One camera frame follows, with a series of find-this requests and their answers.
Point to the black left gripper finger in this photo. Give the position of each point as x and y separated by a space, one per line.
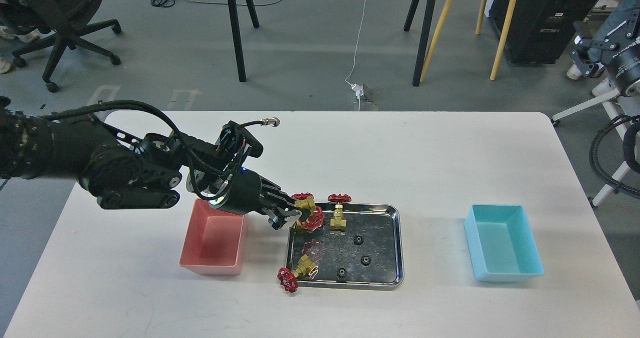
278 217
282 200

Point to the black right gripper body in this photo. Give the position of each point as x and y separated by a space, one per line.
618 53

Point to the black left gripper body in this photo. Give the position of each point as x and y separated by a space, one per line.
249 192

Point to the brass valve red handwheel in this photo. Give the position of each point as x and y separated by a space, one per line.
313 222

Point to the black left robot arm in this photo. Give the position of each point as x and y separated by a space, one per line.
126 172

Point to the brass valve top left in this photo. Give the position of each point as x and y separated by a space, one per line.
304 202

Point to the brass valve top middle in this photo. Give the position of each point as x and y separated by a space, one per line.
338 221

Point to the pink plastic box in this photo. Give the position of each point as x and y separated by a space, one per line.
215 241

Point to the brass valve bottom left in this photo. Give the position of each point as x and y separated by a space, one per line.
305 268

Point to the blue plastic box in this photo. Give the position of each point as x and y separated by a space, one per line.
501 244

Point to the black cabinet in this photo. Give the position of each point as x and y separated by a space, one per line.
540 30

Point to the shiny metal tray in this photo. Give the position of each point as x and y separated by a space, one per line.
379 225

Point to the wooden easel leg right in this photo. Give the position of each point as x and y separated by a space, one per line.
503 34

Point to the wooden easel leg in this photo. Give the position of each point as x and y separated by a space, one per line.
503 34
435 38

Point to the white power adapter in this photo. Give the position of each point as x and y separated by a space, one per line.
363 94

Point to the wooden easel leg left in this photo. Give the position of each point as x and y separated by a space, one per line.
435 38

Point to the black easel leg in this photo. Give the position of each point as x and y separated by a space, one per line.
424 35

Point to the black tripod stand left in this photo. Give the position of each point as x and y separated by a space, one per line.
236 33

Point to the black office chair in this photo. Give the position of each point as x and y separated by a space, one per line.
64 22

